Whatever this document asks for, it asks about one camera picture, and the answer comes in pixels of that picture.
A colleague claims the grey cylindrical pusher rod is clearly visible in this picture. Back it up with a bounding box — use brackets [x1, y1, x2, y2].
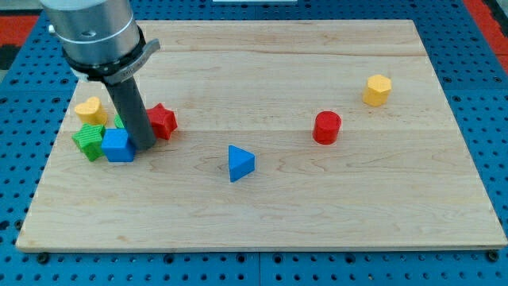
[105, 77, 156, 150]

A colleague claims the green star block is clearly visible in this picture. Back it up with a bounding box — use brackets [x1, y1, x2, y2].
[71, 123, 106, 161]

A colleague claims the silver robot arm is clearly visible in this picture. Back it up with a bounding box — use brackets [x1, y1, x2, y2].
[40, 0, 160, 85]

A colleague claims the red star block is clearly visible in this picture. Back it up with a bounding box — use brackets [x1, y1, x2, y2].
[147, 103, 178, 140]

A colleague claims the green circle block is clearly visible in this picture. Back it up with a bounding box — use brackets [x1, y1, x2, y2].
[114, 114, 125, 129]

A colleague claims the blue triangle block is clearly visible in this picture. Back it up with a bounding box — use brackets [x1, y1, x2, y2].
[228, 145, 256, 183]

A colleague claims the wooden board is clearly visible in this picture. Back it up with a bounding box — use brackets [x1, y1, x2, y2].
[16, 20, 507, 253]

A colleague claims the red cylinder block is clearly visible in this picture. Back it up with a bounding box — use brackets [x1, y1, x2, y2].
[312, 110, 342, 145]

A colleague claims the yellow hexagon block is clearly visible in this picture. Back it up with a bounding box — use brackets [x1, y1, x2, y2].
[362, 75, 392, 106]

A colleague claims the blue cube block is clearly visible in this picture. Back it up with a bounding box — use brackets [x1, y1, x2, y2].
[101, 129, 136, 163]

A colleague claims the yellow heart block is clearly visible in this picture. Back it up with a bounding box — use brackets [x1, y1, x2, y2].
[74, 97, 108, 126]

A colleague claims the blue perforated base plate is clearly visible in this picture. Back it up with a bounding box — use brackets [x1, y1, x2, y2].
[1, 0, 507, 285]

